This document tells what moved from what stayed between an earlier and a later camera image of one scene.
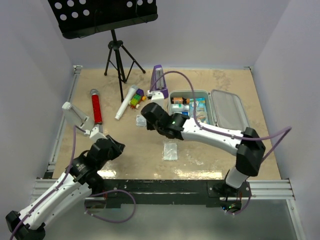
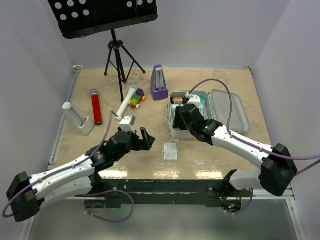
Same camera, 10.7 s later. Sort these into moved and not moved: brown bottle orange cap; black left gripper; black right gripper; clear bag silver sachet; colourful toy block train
Moved: black left gripper; black right gripper
Not moved: clear bag silver sachet; brown bottle orange cap; colourful toy block train
